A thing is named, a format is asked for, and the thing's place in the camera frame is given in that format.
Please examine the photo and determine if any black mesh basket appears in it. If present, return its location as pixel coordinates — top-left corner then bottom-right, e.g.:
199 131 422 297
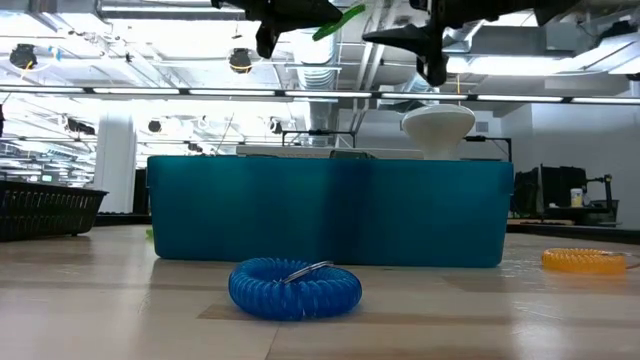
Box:
0 180 109 243

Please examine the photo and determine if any orange coil wristband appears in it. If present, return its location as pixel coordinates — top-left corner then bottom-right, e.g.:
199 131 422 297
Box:
541 247 629 276

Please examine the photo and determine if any black background gantry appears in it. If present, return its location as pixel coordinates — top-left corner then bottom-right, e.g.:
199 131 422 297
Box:
463 134 514 163
280 128 358 149

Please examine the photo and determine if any black ceiling spotlight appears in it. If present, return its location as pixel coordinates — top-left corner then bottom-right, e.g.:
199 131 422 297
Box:
227 46 254 75
8 42 39 71

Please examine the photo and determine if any grey ceiling beam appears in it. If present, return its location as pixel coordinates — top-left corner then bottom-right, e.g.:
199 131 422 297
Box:
97 0 251 22

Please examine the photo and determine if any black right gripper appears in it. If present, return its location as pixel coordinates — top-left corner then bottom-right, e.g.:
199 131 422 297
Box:
361 0 482 88

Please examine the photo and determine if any silver round ceiling duct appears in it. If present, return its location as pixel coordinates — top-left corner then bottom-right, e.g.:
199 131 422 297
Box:
284 19 346 147

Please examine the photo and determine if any background desk with monitors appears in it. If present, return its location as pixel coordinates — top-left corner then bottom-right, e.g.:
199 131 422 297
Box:
513 163 622 227

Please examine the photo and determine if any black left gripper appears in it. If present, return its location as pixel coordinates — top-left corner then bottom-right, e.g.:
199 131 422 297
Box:
209 0 346 60

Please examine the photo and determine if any long ceiling light strip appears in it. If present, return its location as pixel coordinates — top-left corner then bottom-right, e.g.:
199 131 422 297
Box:
0 85 640 105

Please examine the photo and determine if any silver slanted ceiling duct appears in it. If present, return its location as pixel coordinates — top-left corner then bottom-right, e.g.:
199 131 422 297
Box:
402 0 506 96

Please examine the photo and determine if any thin green rubber band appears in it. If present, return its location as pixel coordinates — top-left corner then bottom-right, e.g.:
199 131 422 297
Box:
311 3 368 43

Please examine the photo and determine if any blue coil wristband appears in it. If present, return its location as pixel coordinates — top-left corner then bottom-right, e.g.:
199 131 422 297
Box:
228 256 364 322

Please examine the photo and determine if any teal plastic bin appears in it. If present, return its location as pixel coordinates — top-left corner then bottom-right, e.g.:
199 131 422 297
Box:
145 154 516 269

